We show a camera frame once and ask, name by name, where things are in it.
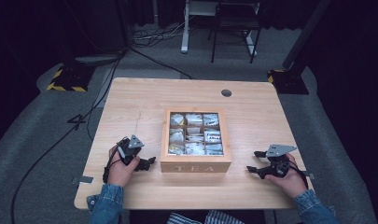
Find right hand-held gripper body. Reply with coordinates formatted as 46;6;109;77
260;144;299;180

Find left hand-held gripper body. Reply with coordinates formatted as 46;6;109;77
116;133;146;166

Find person's right hand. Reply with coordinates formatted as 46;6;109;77
265;152;309;200

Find person's left hand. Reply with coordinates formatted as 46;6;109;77
106;146;141;189

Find wooden tea box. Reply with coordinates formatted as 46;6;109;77
160;106;233;174

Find person's striped clothing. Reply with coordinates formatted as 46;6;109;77
165;209;245;224

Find group of tea bag packets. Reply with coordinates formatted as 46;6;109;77
168;112;225;156

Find black yellow striped stand base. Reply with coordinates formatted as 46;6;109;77
46;63;96;93
266;68;310;95

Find black metal chair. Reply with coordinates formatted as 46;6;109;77
207;0;263;65

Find right hand-held gripper black cable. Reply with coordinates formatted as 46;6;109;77
288;163;310;189

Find hand-held gripper black cable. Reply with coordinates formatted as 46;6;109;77
288;163;310;189
101;141;124;185

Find left hand-held gripper black cable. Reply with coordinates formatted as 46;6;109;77
101;141;124;185

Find long black floor cable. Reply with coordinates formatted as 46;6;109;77
9;46;129;224

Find bundle of floor cables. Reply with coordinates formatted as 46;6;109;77
131;15;197;49

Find black slanted stand post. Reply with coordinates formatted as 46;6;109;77
281;0;333;71

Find white desk frame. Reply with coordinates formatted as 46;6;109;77
180;0;261;57

